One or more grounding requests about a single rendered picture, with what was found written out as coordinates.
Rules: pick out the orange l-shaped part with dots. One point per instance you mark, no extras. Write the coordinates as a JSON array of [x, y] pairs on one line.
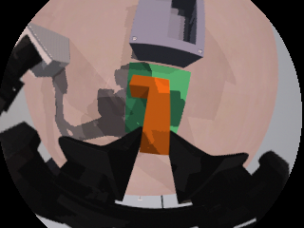
[[156, 130]]

